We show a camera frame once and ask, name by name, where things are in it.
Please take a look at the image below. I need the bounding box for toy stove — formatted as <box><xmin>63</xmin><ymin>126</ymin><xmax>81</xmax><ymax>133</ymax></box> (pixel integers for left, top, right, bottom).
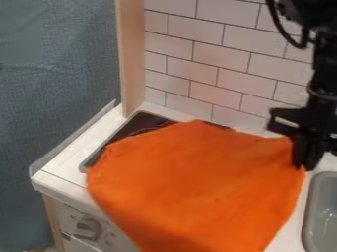
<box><xmin>77</xmin><ymin>110</ymin><xmax>234</xmax><ymax>173</ymax></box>

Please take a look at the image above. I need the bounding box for orange cloth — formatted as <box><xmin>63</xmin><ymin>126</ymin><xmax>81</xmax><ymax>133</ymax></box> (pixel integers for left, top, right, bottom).
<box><xmin>85</xmin><ymin>119</ymin><xmax>307</xmax><ymax>252</ymax></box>

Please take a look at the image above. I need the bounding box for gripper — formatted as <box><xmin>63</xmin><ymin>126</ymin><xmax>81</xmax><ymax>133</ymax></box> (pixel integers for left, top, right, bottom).
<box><xmin>267</xmin><ymin>105</ymin><xmax>337</xmax><ymax>172</ymax></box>

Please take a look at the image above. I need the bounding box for toy sink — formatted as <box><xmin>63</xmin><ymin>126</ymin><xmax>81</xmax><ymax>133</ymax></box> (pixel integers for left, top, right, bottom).
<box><xmin>300</xmin><ymin>170</ymin><xmax>337</xmax><ymax>252</ymax></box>

